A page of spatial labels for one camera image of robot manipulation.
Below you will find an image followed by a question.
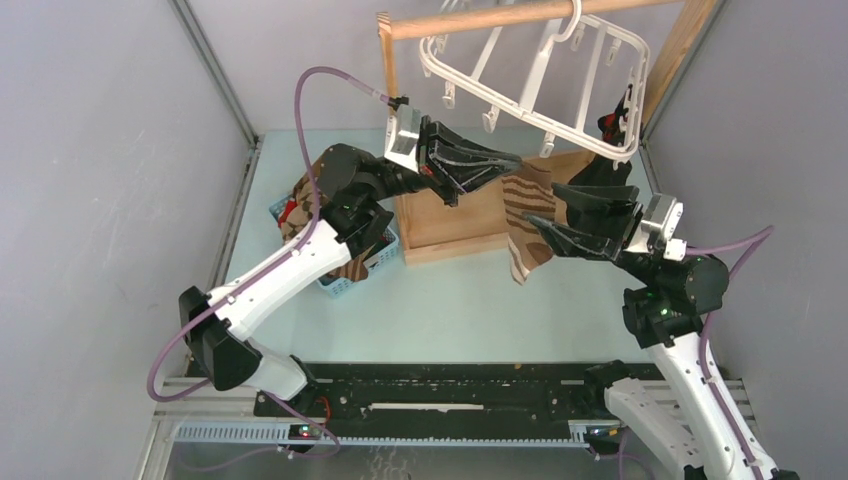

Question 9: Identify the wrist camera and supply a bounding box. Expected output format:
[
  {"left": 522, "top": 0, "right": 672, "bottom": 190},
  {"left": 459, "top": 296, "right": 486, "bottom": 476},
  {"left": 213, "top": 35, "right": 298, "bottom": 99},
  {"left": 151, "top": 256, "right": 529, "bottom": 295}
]
[
  {"left": 625, "top": 194, "right": 687, "bottom": 261},
  {"left": 383, "top": 101, "right": 422, "bottom": 173}
]

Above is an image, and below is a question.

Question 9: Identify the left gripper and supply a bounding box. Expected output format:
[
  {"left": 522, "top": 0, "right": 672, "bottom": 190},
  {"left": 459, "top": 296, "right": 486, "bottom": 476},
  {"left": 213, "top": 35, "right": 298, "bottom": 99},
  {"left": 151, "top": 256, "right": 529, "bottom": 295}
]
[{"left": 365, "top": 116, "right": 521, "bottom": 207}]

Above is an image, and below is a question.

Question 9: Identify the brown argyle sock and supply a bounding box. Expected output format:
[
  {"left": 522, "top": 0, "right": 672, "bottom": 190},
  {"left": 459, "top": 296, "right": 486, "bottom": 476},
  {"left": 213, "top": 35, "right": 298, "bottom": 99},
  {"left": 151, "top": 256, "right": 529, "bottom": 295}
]
[{"left": 277, "top": 175, "right": 316, "bottom": 243}]

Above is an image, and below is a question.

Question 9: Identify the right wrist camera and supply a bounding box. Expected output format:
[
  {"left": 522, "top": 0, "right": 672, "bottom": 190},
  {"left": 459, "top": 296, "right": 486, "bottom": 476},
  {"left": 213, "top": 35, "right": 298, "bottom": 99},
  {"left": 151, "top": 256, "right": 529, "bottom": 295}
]
[{"left": 625, "top": 194, "right": 687, "bottom": 261}]

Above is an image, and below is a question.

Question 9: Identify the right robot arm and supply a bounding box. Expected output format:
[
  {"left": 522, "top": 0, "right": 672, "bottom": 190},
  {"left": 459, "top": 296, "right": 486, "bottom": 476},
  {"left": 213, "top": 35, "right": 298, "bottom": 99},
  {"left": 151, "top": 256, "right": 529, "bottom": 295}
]
[{"left": 529, "top": 184, "right": 794, "bottom": 479}]

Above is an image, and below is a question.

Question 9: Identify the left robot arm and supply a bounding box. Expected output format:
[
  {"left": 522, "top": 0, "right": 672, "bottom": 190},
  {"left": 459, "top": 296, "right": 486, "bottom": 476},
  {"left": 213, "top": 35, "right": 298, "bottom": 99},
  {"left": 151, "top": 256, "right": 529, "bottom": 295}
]
[{"left": 178, "top": 117, "right": 523, "bottom": 417}]

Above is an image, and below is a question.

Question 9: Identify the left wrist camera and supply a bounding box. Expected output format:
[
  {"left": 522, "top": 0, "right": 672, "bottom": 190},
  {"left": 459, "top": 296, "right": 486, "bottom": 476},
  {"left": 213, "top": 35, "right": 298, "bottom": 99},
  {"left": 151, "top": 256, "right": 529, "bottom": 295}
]
[{"left": 383, "top": 101, "right": 422, "bottom": 173}]

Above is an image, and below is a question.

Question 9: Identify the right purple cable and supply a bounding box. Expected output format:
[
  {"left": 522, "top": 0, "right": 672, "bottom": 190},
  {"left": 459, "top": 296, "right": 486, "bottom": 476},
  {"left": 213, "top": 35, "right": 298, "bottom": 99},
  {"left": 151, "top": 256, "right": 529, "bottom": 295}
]
[{"left": 616, "top": 225, "right": 776, "bottom": 480}]

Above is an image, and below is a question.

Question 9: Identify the black sock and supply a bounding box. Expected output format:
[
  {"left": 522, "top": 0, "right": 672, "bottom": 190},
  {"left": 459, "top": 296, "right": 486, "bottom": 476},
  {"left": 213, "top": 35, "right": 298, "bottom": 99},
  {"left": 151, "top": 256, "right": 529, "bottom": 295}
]
[{"left": 568, "top": 155, "right": 633, "bottom": 187}]

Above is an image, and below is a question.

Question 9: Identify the purple cable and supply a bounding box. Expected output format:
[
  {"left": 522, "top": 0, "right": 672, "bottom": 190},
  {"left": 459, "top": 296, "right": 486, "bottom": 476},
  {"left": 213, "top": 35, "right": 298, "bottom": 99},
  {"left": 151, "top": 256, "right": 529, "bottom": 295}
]
[
  {"left": 146, "top": 66, "right": 405, "bottom": 462},
  {"left": 616, "top": 225, "right": 776, "bottom": 480}
]

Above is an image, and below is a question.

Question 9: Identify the plain brown sock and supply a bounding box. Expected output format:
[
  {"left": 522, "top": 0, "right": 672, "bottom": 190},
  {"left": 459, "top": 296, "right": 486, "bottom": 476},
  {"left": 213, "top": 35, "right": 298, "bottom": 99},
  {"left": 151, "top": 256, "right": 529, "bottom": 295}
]
[{"left": 312, "top": 145, "right": 345, "bottom": 180}]

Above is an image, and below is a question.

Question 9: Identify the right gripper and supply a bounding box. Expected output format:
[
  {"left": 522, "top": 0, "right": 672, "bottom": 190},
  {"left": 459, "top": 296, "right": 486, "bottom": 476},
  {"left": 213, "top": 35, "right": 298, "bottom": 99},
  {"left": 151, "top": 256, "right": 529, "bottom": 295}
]
[{"left": 520, "top": 177, "right": 660, "bottom": 289}]

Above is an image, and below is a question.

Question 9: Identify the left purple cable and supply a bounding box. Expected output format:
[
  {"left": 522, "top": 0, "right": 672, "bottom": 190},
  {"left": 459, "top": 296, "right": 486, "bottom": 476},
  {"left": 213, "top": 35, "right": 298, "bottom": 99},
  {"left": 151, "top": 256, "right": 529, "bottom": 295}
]
[{"left": 146, "top": 66, "right": 405, "bottom": 462}]

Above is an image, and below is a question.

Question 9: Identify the white plastic clip hanger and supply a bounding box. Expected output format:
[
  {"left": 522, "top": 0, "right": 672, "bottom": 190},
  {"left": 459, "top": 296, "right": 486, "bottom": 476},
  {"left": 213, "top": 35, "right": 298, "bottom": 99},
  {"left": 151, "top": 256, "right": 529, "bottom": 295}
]
[{"left": 419, "top": 1, "right": 650, "bottom": 162}]

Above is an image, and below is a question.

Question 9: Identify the brown striped sock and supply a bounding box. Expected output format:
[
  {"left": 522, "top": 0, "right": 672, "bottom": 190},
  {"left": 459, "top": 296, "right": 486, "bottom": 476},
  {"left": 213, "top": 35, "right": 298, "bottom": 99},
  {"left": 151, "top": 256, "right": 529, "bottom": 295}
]
[
  {"left": 502, "top": 163, "right": 557, "bottom": 285},
  {"left": 328, "top": 258, "right": 369, "bottom": 283}
]

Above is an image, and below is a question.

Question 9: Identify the red yellow argyle sock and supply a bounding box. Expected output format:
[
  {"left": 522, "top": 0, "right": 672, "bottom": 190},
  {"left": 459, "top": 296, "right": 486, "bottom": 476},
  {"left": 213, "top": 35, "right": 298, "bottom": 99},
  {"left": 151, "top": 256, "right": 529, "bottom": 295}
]
[{"left": 597, "top": 83, "right": 633, "bottom": 147}]

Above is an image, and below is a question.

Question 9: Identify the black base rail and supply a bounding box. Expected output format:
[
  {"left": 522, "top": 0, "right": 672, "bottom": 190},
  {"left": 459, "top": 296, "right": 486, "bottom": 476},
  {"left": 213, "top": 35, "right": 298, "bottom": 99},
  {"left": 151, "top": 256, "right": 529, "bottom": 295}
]
[{"left": 288, "top": 363, "right": 618, "bottom": 441}]

